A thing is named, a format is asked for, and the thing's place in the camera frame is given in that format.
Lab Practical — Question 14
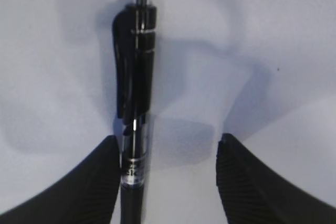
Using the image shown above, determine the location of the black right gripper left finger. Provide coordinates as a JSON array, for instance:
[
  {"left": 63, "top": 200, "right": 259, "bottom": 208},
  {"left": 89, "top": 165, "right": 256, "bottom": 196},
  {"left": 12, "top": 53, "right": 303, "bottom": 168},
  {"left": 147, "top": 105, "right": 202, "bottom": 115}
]
[{"left": 1, "top": 135, "right": 121, "bottom": 223}]

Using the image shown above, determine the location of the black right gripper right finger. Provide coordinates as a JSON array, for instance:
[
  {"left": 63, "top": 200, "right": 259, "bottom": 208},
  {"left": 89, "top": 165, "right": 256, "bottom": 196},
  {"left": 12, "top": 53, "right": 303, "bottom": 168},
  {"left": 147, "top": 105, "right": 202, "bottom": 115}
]
[{"left": 216, "top": 133, "right": 335, "bottom": 223}]

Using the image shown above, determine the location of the black pen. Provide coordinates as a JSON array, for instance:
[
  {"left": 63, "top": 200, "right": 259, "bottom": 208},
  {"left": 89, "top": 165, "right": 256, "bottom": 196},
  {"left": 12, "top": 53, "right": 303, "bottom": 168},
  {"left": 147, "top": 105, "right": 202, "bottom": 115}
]
[{"left": 111, "top": 0, "right": 157, "bottom": 223}]

